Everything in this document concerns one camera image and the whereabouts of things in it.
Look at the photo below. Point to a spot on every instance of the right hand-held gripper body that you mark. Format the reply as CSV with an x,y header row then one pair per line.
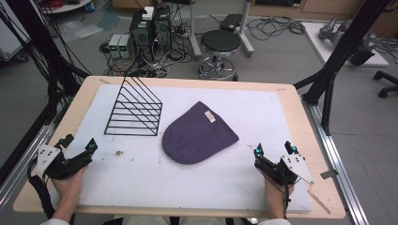
x,y
275,172

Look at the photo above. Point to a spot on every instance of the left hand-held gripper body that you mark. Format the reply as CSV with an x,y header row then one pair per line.
x,y
72,164

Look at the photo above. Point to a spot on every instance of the purple knit beanie hat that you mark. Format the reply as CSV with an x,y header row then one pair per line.
x,y
195,137

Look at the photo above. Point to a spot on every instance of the person's right hand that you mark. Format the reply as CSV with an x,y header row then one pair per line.
x,y
275,193

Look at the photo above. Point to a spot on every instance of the person's left hand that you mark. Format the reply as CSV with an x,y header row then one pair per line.
x,y
67,189

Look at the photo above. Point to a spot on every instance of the wooden table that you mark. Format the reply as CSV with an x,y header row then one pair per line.
x,y
300,125

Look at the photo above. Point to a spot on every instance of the grey tape strip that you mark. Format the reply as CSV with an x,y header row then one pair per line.
x,y
329,174

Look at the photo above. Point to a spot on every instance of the thin wooden stick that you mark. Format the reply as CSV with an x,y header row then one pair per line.
x,y
319,202

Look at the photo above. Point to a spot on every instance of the white foam mat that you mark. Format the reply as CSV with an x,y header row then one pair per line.
x,y
187,187

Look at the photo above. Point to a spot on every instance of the grey power supply unit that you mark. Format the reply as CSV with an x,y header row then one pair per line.
x,y
114,43
125,45

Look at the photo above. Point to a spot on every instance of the white platform board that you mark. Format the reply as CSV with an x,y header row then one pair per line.
x,y
316,37

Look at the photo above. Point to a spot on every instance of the black office chair base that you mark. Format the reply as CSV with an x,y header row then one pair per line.
x,y
386,82

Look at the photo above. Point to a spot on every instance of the black round stool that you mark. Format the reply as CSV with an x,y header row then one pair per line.
x,y
220,41

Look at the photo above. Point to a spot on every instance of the black computer tower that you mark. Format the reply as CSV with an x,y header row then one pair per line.
x,y
140,31
162,29

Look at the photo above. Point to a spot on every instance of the flat black box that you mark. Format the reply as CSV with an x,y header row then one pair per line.
x,y
231,22

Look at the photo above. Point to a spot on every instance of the white adapter box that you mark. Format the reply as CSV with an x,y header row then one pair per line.
x,y
148,13

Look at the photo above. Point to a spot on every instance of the aluminium rail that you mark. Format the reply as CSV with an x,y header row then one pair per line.
x,y
25,156
336,175

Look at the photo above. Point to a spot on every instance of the black metal frame stand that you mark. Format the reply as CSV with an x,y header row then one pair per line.
x,y
37,47
341,53

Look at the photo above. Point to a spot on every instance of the white table frame legs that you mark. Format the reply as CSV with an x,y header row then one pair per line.
x,y
245,34

